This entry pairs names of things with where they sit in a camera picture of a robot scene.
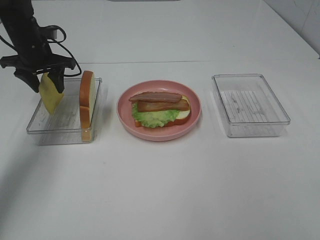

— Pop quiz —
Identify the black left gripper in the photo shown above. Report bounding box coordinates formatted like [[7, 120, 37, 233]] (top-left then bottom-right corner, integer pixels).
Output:
[[0, 17, 75, 94]]

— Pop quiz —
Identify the yellow cheese slice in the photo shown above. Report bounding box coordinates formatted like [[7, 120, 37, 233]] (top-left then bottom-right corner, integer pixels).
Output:
[[38, 72, 64, 115]]

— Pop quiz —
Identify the white bread slice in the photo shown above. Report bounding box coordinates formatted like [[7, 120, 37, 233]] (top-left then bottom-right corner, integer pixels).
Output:
[[79, 70, 96, 143], [131, 95, 191, 129]]

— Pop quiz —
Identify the brown bacon strip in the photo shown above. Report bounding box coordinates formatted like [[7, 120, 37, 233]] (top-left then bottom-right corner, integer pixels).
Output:
[[136, 99, 191, 112]]

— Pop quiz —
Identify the pink bacon strip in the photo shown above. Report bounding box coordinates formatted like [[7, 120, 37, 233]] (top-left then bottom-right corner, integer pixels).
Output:
[[129, 91, 182, 103]]

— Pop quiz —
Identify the green lettuce leaf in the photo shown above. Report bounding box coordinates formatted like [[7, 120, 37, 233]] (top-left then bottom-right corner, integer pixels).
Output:
[[131, 103, 185, 128]]

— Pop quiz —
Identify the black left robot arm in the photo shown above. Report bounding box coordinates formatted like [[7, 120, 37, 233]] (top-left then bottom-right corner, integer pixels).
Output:
[[0, 0, 78, 94]]

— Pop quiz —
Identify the clear left plastic container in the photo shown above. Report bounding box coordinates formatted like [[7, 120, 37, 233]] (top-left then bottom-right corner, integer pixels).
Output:
[[26, 77, 102, 146]]

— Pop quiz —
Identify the clear plastic container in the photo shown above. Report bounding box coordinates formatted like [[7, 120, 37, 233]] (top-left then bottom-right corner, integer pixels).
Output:
[[26, 77, 102, 146], [212, 73, 291, 138]]

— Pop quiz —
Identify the pink round plate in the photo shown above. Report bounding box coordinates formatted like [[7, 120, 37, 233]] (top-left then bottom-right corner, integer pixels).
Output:
[[116, 80, 202, 142]]

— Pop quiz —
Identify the clear right plastic container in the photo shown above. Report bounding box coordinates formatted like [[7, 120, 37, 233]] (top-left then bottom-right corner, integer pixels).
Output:
[[212, 73, 291, 138]]

